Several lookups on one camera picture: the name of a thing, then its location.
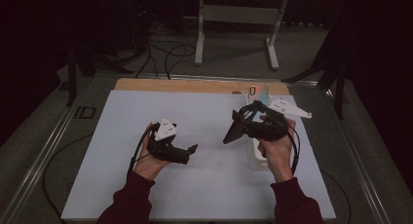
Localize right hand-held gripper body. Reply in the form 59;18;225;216
246;98;313;142

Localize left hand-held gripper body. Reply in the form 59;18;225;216
146;118;191;166

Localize white rectangular storage box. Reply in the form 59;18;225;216
245;93;274;170

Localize iridescent phone case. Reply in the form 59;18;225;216
247;85;272;105

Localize person's left hand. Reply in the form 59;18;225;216
133;122;172;181

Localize person's right hand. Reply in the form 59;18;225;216
257;115;297;183

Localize black tripod stand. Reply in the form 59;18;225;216
281;22;347;120
66;45;134;108

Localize grey metal stand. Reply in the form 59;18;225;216
194;0;290;71

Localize left hand-held gripper cable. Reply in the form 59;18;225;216
126;125;157;181

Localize hand-held gripper cable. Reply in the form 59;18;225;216
126;125;157;181
286;125;301;174

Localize right hand-held gripper cable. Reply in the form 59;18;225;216
286;125;301;174

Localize aluminium frame rail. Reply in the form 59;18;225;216
320;87;393;224
135;72;319;89
0;77;95;224

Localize black floor cables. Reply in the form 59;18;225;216
134;22;198;80

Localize black rectangular floor frame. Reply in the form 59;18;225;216
73;105;96;120

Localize thin black floor cable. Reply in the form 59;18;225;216
42;132;95;220
319;168;354;224

